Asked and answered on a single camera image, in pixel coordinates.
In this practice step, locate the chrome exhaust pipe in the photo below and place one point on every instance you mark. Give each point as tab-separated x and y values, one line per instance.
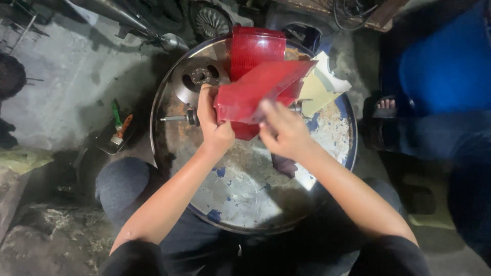
115	13

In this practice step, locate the steel axle bolt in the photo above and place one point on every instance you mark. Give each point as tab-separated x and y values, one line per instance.
172	118

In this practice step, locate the smooth red tail light lens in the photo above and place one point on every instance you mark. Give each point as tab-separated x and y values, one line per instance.
253	92

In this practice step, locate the white plastic part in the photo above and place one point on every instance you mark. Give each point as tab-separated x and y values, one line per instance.
330	78

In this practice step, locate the blue container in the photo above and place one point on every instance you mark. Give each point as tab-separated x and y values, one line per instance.
312	38

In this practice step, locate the ribbed red tail light lens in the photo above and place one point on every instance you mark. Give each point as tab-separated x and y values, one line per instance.
255	50

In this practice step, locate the round metal drum lid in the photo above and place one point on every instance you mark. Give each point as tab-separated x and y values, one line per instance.
245	191

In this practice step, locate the grey metal brake disc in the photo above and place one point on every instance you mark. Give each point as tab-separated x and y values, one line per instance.
178	87

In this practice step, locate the pale yellow sheet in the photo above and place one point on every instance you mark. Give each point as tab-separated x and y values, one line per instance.
312	96

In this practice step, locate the wooden board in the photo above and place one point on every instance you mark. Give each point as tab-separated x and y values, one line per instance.
385	15

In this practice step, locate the person's right fingers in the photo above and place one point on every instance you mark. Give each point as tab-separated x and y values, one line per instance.
274	115

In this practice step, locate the small metal fitting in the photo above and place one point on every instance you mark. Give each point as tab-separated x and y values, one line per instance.
296	107

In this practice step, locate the person's right hand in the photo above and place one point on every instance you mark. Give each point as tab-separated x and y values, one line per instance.
287	138

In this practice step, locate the person's left fingers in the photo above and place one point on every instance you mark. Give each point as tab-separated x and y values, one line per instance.
207	101

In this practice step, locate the black tool tray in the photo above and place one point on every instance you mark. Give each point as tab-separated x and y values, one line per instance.
105	143

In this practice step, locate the black sandal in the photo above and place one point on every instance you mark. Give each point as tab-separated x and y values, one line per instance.
378	130

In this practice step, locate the dark cloth rag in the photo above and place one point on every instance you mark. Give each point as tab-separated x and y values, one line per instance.
284	166

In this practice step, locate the finned engine fan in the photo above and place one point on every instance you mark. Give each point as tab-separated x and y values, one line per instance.
211	23

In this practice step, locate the person's left hand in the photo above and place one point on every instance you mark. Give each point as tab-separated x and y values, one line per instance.
214	134

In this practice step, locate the person's dark trousers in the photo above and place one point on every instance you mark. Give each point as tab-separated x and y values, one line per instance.
122	184

